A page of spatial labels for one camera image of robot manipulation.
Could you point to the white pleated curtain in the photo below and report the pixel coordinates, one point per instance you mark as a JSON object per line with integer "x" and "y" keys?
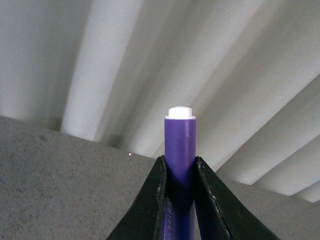
{"x": 108, "y": 71}

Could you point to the purple highlighter pen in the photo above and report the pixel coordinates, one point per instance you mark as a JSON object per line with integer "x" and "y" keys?
{"x": 180, "y": 157}

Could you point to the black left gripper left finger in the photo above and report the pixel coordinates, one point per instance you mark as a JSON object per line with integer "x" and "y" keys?
{"x": 145, "y": 218}

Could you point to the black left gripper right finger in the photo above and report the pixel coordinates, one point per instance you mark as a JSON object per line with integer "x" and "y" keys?
{"x": 220, "y": 214}

